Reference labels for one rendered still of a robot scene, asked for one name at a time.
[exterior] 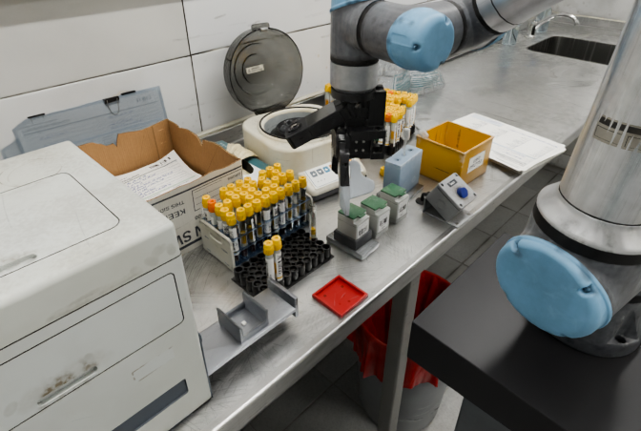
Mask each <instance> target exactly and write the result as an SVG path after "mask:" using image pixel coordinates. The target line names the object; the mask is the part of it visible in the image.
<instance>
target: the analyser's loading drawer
mask: <svg viewBox="0 0 641 431"><path fill-rule="evenodd" d="M267 283H268V288H266V289H265V290H263V291H262V292H260V293H259V294H257V295H256V296H254V297H253V298H252V297H251V296H250V295H249V294H248V293H246V292H245V291H243V292H242V298H243V302H241V303H240V304H238V305H237V306H235V307H234V308H232V309H231V310H229V311H228V312H226V313H224V312H223V311H221V310H220V309H219V308H217V316H218V321H217V322H215V323H214V324H212V325H211V326H209V327H207V328H206V329H204V330H203V331H201V332H200V334H201V338H202V342H201V343H202V347H203V352H204V357H205V361H206V365H207V370H208V375H211V374H212V373H214V372H215V371H216V370H217V369H218V368H219V367H221V366H222V365H223V364H225V363H226V362H227V361H229V360H230V359H232V358H233V357H235V356H236V355H237V354H239V353H240V352H241V351H243V350H244V349H245V348H247V347H248V346H249V345H251V344H252V343H253V342H255V341H256V340H258V339H259V338H261V337H262V336H263V335H265V334H266V333H267V332H269V331H270V330H271V329H273V328H274V327H275V326H277V325H278V324H280V323H281V322H282V321H284V320H285V319H286V318H288V317H289V316H291V315H293V316H294V317H295V318H296V317H297V316H298V315H299V305H298V297H296V296H295V295H294V294H292V293H291V292H290V291H288V290H287V289H286V288H284V287H283V286H282V285H280V284H279V283H278V282H276V281H275V280H274V279H272V278H271V277H268V278H267ZM243 321H246V323H247V324H245V325H244V326H243V325H242V324H241V323H242V322H243Z"/></svg>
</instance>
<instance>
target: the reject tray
mask: <svg viewBox="0 0 641 431"><path fill-rule="evenodd" d="M312 298H313V299H315V300H316V301H317V302H319V303H320V304H322V305H323V306H324V307H326V308H327V309H328V310H330V311H331V312H333V313H334V314H335V315H337V316H338V317H339V318H343V317H344V316H346V315H347V314H348V313H349V312H350V311H352V310H353V309H354V308H355V307H357V306H358V305H359V304H360V303H361V302H363V301H364V300H365V299H366V298H368V294H367V293H366V292H365V291H364V290H362V289H360V288H359V287H357V286H356V285H354V284H353V283H351V282H350V281H348V280H347V279H345V278H344V277H342V276H340V275H338V276H336V277H335V278H333V279H332V280H330V281H329V282H328V283H326V284H325V285H324V286H322V287H321V288H320V289H319V290H318V291H316V292H315V293H314V294H312Z"/></svg>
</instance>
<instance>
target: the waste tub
mask: <svg viewBox="0 0 641 431"><path fill-rule="evenodd" d="M426 132H427V133H428V134H429V136H428V138H429V139H428V138H427V139H423V138H422V137H421V136H420V135H419V134H417V135H416V136H417V143H416V148H419V149H423V155H422V162H421V169H420V174H421V175H423V176H425V177H428V178H430V179H432V180H434V181H437V182H439V183H440V182H442V181H443V180H445V179H446V178H447V177H449V176H450V175H452V174H454V173H456V174H457V175H458V176H459V177H460V178H461V179H462V180H463V181H464V182H465V183H466V184H468V183H470V182H471V181H473V180H474V179H476V178H477V177H479V176H480V175H482V174H484V173H485V172H486V167H487V162H488V159H489V154H490V150H491V145H492V141H493V138H494V137H495V136H493V135H490V134H487V133H482V132H479V131H476V130H473V129H470V128H468V127H466V126H463V125H460V124H457V123H454V122H451V121H448V120H446V121H445V122H443V123H441V124H439V125H437V126H435V127H433V128H431V129H429V130H427V131H426Z"/></svg>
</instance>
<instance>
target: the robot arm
mask: <svg viewBox="0 0 641 431"><path fill-rule="evenodd" d="M561 1H563V0H442V1H435V2H428V3H421V4H414V5H403V4H398V3H393V2H388V1H385V0H331V9H330V10H329V13H330V14H331V17H330V85H331V96H332V97H333V98H335V99H336V100H334V101H332V102H331V103H329V104H327V105H325V106H323V107H322V108H320V109H318V110H316V111H314V112H313V113H310V114H308V115H306V116H305V117H304V118H302V119H300V120H298V121H296V122H294V123H292V124H291V125H289V126H288V127H286V128H285V137H286V140H287V142H288V143H289V145H290V146H291V148H292V149H294V150H295V149H296V148H298V147H300V146H302V145H304V144H305V143H307V142H309V141H311V140H313V139H315V138H316V137H318V136H320V135H322V134H324V133H326V132H328V131H330V130H331V140H332V141H331V170H332V171H333V172H334V173H335V174H337V175H338V178H339V196H340V207H341V209H342V211H343V213H344V214H345V216H349V210H350V199H352V198H355V197H358V196H361V195H366V194H369V193H372V192H373V191H374V189H375V182H374V181H373V180H372V179H370V178H368V177H365V176H363V175H362V170H361V164H360V163H359V162H358V161H357V160H350V161H349V159H352V158H359V159H367V158H370V160H371V159H384V148H385V137H386V129H385V127H384V117H385V104H386V93H387V91H386V90H385V89H384V88H383V84H378V71H379V59H381V60H383V61H386V62H389V63H392V64H395V65H397V66H398V67H400V68H402V69H405V70H409V71H417V72H432V71H435V70H437V69H438V68H439V66H440V65H441V64H443V63H444V62H445V60H446V59H447V57H448V56H449V55H451V54H456V53H460V52H464V51H478V50H481V49H484V48H486V47H488V46H490V45H493V44H495V43H497V42H498V41H499V40H500V39H502V37H503V36H504V34H505V33H506V31H509V30H511V29H513V28H515V27H517V26H518V25H520V24H522V23H524V22H526V21H527V20H528V19H530V18H532V17H534V16H535V15H537V14H539V13H541V12H543V11H544V10H547V9H549V8H551V7H552V6H554V5H556V4H558V3H560V2H561ZM379 139H382V140H383V151H382V152H381V153H373V152H379V151H380V145H379V143H378V141H379ZM349 166H350V178H349ZM496 273H497V278H498V280H499V283H500V286H501V288H502V289H503V290H504V292H505V293H506V295H507V299H508V300H509V302H510V303H511V304H512V306H513V307H514V308H515V309H516V310H517V311H518V312H519V313H520V314H521V315H522V316H523V317H524V318H526V319H527V320H528V321H529V322H531V323H532V324H534V325H535V326H537V327H538V328H540V329H542V330H544V331H546V332H548V333H550V334H551V335H553V336H554V337H555V338H557V339H559V340H560V341H562V342H563V343H565V344H566V345H568V346H569V347H571V348H574V349H576V350H578V351H581V352H583V353H586V354H590V355H593V356H597V357H603V358H619V357H624V356H626V355H628V354H630V353H632V352H633V351H635V350H636V349H637V347H638V346H639V345H640V343H641V0H634V2H633V4H632V7H631V11H630V13H629V16H628V18H627V21H626V23H625V26H624V28H623V30H622V32H621V34H620V37H619V39H618V42H617V44H616V47H615V49H614V52H613V54H612V57H611V59H610V62H609V64H608V67H607V69H606V72H605V74H604V77H603V79H602V82H601V84H600V87H599V89H598V92H597V94H596V95H595V98H594V100H593V103H592V105H591V108H590V110H589V114H588V117H587V119H586V121H585V124H584V126H583V129H582V131H581V133H580V135H579V138H578V140H577V143H576V145H575V148H574V150H573V152H572V155H571V157H570V160H569V164H568V166H567V168H566V170H565V173H564V175H563V177H562V180H561V181H560V182H556V183H553V184H550V185H548V186H547V187H545V188H544V189H543V190H542V191H541V192H540V193H539V194H538V196H537V199H536V202H535V204H534V206H533V209H532V212H531V214H530V217H529V220H528V222H527V226H526V228H525V230H524V231H523V232H522V233H521V234H520V235H519V236H515V237H513V238H511V239H510V240H509V241H508V242H507V243H506V245H505V246H504V247H503V248H502V249H501V250H500V252H499V254H498V256H497V260H496Z"/></svg>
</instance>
